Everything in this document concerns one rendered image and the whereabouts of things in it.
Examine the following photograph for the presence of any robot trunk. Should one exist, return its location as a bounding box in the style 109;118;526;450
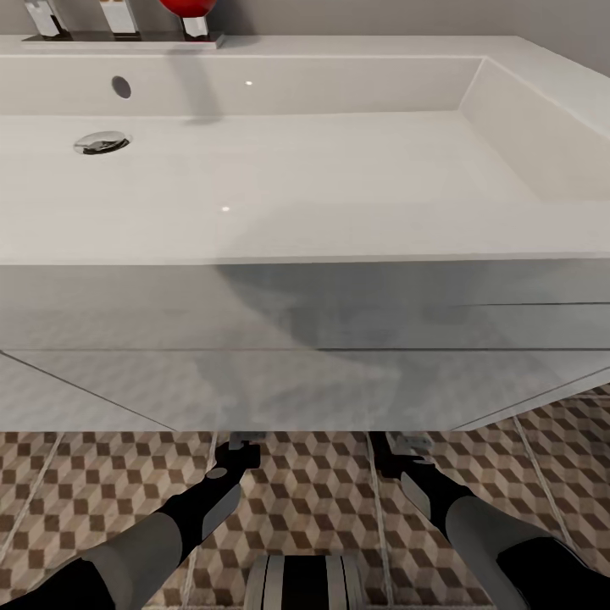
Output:
243;555;367;610

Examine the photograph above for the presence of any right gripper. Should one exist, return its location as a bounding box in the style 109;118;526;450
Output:
374;453;425;480

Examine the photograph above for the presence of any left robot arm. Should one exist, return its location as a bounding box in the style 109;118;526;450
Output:
0;431;267;610

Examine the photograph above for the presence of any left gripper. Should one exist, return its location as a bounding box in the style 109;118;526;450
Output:
215;443;260;475

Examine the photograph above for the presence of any mousetrap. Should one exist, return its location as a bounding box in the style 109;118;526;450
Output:
369;431;392;457

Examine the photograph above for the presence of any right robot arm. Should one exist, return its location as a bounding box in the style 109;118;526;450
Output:
374;435;610;610

